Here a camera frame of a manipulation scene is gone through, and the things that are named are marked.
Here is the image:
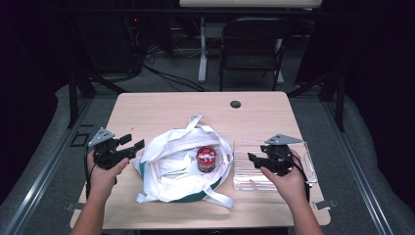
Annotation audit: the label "white desk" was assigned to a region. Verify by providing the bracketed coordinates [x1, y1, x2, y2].
[178, 0, 323, 84]

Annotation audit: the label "metal table bracket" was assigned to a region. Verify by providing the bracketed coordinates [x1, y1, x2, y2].
[312, 198, 338, 212]
[64, 202, 86, 212]

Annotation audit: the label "black tape square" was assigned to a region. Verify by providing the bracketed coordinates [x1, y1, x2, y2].
[69, 131, 91, 148]

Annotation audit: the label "red can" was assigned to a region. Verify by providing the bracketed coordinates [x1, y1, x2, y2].
[196, 145, 218, 173]

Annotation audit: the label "white and green tote bag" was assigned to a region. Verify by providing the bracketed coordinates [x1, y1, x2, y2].
[131, 113, 236, 210]

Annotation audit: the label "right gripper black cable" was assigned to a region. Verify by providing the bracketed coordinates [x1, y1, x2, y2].
[279, 151, 311, 201]

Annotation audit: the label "aluminium floor rail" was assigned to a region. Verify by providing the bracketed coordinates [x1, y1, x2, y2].
[321, 99, 395, 235]
[2, 97, 94, 235]

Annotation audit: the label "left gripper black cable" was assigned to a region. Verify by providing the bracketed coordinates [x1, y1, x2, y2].
[83, 145, 96, 201]

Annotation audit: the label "black folding chair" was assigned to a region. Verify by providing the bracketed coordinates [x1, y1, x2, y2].
[218, 17, 292, 93]

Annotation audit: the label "person's right hand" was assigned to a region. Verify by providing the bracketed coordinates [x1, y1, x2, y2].
[259, 149, 310, 206]

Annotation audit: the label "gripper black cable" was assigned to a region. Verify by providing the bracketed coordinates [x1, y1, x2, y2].
[279, 151, 311, 201]
[83, 145, 96, 201]

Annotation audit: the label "black floor cables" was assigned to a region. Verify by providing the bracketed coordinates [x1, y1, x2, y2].
[142, 43, 210, 93]

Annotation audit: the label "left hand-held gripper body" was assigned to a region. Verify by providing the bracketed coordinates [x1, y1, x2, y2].
[87, 126, 138, 170]

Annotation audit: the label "clear plastic tray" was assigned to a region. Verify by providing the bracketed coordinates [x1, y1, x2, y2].
[232, 138, 319, 192]

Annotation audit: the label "person's left hand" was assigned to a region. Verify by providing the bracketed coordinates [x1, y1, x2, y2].
[86, 152, 130, 204]

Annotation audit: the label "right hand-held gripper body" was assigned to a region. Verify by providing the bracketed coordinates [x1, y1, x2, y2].
[259, 133, 303, 177]

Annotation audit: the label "black frame stand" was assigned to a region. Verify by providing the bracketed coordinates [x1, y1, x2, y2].
[63, 13, 128, 130]
[287, 62, 347, 133]

